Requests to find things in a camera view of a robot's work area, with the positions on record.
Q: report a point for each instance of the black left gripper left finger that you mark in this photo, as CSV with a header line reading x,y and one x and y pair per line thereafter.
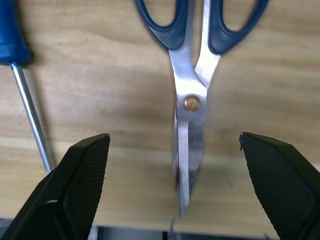
x,y
75,190

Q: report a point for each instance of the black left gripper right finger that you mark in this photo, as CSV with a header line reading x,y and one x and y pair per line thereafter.
x,y
280,180

